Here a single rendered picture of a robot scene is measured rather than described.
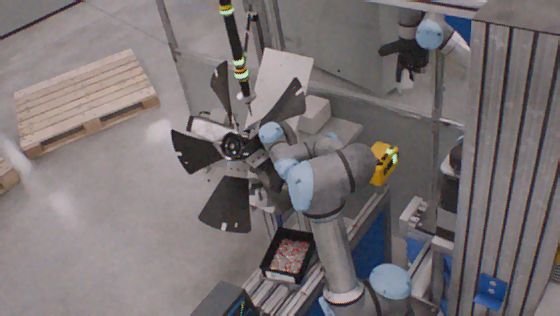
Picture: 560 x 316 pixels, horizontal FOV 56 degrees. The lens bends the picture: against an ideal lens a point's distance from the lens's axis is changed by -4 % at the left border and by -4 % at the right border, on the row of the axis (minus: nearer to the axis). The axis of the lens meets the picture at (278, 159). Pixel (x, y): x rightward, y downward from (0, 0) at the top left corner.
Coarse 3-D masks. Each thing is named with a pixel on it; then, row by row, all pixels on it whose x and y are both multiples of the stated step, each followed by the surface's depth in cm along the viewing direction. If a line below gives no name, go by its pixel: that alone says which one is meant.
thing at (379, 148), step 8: (376, 144) 225; (384, 144) 224; (376, 152) 221; (384, 152) 221; (392, 152) 220; (376, 168) 214; (392, 168) 223; (376, 176) 216; (384, 176) 218; (376, 184) 219
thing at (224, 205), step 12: (228, 180) 220; (240, 180) 222; (216, 192) 221; (228, 192) 221; (240, 192) 222; (216, 204) 222; (228, 204) 222; (240, 204) 223; (204, 216) 223; (216, 216) 222; (228, 216) 222; (240, 216) 223; (216, 228) 223; (228, 228) 223; (240, 228) 223
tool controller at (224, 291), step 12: (216, 288) 163; (228, 288) 161; (240, 288) 159; (204, 300) 160; (216, 300) 158; (228, 300) 157; (240, 300) 157; (192, 312) 158; (204, 312) 156; (216, 312) 154; (228, 312) 154; (240, 312) 158; (252, 312) 162
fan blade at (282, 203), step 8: (256, 168) 212; (264, 168) 212; (272, 168) 211; (264, 176) 209; (264, 184) 208; (288, 192) 204; (272, 200) 205; (280, 200) 204; (288, 200) 203; (280, 208) 203; (288, 208) 202
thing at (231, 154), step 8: (224, 136) 217; (232, 136) 216; (240, 136) 213; (248, 136) 217; (256, 136) 222; (224, 144) 218; (240, 144) 214; (248, 144) 214; (256, 144) 221; (224, 152) 217; (232, 152) 215; (240, 152) 212; (248, 152) 215; (232, 160) 215; (240, 160) 216
